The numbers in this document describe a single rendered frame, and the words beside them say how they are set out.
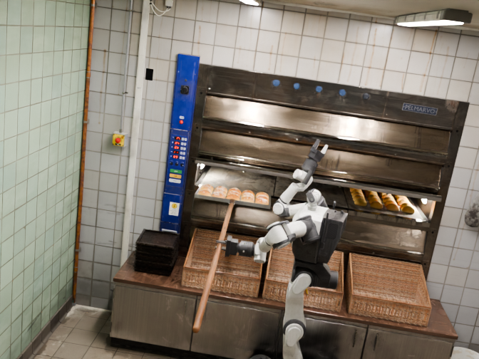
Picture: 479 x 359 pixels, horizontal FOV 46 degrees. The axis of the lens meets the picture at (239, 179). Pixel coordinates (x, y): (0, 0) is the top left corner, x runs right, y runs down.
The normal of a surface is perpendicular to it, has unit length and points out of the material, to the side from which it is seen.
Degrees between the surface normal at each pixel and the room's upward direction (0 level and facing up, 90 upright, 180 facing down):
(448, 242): 90
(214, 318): 90
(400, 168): 69
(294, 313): 90
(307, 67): 90
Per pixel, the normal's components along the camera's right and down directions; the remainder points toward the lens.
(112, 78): -0.10, 0.26
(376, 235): -0.04, -0.09
